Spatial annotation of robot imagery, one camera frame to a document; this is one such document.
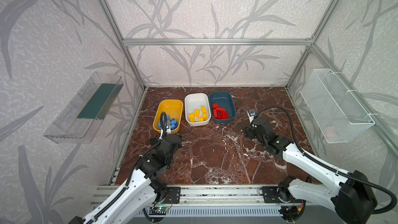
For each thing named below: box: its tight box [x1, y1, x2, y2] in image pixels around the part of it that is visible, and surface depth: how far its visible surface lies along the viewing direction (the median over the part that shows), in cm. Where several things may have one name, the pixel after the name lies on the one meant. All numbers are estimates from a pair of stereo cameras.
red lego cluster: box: [211, 102, 230, 120], surface depth 104 cm
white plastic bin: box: [184, 92, 212, 128], surface depth 110 cm
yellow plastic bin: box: [152, 99, 184, 134], surface depth 104 cm
